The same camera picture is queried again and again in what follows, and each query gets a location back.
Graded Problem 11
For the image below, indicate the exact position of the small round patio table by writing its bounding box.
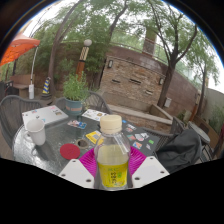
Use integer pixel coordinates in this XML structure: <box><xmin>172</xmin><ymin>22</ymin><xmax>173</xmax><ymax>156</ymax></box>
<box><xmin>187</xmin><ymin>120</ymin><xmax>212</xmax><ymax>144</ymax></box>

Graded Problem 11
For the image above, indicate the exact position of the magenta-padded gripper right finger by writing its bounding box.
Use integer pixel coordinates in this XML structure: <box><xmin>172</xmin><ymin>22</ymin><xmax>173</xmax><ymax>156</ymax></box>
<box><xmin>128</xmin><ymin>146</ymin><xmax>171</xmax><ymax>189</ymax></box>

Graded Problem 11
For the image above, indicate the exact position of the black backpack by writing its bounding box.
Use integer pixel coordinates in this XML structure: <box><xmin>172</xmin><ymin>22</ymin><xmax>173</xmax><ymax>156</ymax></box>
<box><xmin>155</xmin><ymin>129</ymin><xmax>203</xmax><ymax>174</ymax></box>

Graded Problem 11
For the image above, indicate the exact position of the white sticker sheet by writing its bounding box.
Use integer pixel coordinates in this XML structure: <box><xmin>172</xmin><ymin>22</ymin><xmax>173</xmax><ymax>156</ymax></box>
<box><xmin>81</xmin><ymin>108</ymin><xmax>108</xmax><ymax>122</ymax></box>

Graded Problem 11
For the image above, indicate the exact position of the white ceramic mug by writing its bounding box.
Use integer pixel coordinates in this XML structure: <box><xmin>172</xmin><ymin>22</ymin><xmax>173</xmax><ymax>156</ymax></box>
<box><xmin>25</xmin><ymin>118</ymin><xmax>47</xmax><ymax>147</ymax></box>

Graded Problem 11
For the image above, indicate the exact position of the flat round red coaster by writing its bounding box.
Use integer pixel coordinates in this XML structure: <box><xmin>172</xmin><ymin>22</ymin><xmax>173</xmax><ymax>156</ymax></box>
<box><xmin>59</xmin><ymin>143</ymin><xmax>81</xmax><ymax>160</ymax></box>

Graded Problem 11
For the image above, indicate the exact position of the orange patio umbrella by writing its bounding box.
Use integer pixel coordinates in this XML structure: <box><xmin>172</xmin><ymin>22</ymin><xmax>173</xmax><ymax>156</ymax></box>
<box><xmin>0</xmin><ymin>37</ymin><xmax>41</xmax><ymax>86</ymax></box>

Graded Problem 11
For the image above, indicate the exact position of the white umbrella base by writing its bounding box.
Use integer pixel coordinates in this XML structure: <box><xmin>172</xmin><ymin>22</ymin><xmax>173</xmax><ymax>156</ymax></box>
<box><xmin>28</xmin><ymin>83</ymin><xmax>35</xmax><ymax>100</ymax></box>

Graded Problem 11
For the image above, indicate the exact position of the wooden lamp post with globe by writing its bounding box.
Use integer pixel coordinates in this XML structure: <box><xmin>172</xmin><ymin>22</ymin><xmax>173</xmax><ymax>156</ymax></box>
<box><xmin>75</xmin><ymin>39</ymin><xmax>93</xmax><ymax>83</ymax></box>

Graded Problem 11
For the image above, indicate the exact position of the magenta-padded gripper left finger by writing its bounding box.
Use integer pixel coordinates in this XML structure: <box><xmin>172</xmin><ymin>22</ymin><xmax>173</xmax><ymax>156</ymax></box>
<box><xmin>58</xmin><ymin>147</ymin><xmax>101</xmax><ymax>189</ymax></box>

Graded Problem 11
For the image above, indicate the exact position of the small colourful card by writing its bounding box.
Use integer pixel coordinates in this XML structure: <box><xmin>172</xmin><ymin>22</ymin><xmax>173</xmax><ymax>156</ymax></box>
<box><xmin>67</xmin><ymin>119</ymin><xmax>88</xmax><ymax>130</ymax></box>

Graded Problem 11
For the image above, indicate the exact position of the green plant in blue pot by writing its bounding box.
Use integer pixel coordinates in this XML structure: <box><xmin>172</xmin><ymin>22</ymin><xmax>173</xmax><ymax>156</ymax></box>
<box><xmin>62</xmin><ymin>73</ymin><xmax>89</xmax><ymax>117</ymax></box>

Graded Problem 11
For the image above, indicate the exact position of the yellow and blue striped cone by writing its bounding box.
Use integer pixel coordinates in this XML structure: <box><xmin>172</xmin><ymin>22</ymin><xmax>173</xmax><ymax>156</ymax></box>
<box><xmin>41</xmin><ymin>76</ymin><xmax>53</xmax><ymax>98</ymax></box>

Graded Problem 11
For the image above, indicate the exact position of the tree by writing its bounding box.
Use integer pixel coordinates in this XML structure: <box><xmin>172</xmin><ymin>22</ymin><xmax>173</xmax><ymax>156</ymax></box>
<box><xmin>133</xmin><ymin>0</ymin><xmax>218</xmax><ymax>109</ymax></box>
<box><xmin>33</xmin><ymin>0</ymin><xmax>101</xmax><ymax>98</ymax></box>

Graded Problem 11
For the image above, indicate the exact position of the clear bottle with yellow label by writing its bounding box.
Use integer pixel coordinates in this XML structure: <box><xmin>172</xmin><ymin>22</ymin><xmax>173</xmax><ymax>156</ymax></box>
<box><xmin>93</xmin><ymin>114</ymin><xmax>132</xmax><ymax>191</ymax></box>

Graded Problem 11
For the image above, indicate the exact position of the silver laptop with stickers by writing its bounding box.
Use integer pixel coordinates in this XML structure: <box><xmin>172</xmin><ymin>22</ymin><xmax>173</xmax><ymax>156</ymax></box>
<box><xmin>21</xmin><ymin>105</ymin><xmax>69</xmax><ymax>131</ymax></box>

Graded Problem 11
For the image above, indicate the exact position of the wooden bench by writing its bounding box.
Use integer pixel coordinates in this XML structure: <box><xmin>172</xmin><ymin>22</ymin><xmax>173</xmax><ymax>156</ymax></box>
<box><xmin>9</xmin><ymin>73</ymin><xmax>36</xmax><ymax>98</ymax></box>

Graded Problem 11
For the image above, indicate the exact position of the yellow card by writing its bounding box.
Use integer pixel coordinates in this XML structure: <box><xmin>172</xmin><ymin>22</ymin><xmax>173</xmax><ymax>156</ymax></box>
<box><xmin>85</xmin><ymin>130</ymin><xmax>103</xmax><ymax>145</ymax></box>

